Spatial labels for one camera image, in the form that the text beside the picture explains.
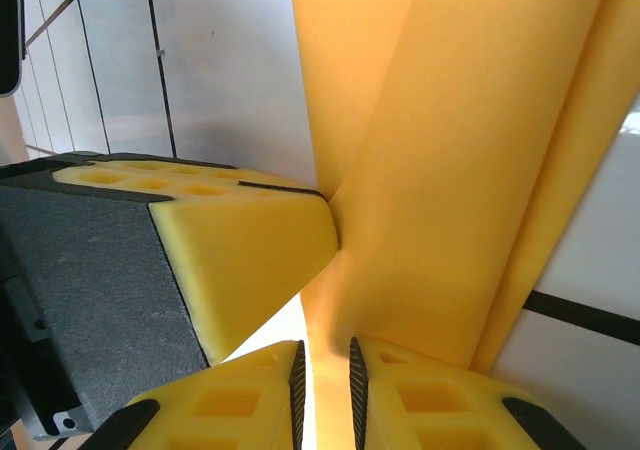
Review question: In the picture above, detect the orange cloth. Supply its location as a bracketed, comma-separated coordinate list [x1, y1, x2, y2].
[291, 0, 640, 450]

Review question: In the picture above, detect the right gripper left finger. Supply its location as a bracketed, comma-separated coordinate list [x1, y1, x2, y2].
[92, 339, 307, 450]

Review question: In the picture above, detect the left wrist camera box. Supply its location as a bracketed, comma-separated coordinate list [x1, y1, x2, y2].
[0, 0, 26, 96]

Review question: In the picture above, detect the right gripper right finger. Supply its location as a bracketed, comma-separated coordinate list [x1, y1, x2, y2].
[348, 334, 589, 450]

